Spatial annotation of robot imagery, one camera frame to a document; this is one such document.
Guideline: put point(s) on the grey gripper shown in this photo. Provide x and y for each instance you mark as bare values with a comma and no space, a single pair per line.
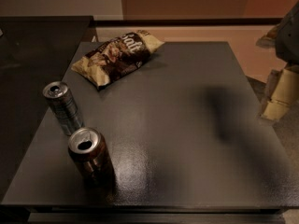
288,38

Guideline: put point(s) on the orange soda can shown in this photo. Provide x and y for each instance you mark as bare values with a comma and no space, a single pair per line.
88,150

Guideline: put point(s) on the slim silver blue can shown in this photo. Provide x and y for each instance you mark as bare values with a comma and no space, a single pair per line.
62,103

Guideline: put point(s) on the brown white chip bag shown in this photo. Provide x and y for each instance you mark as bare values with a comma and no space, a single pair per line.
117,58

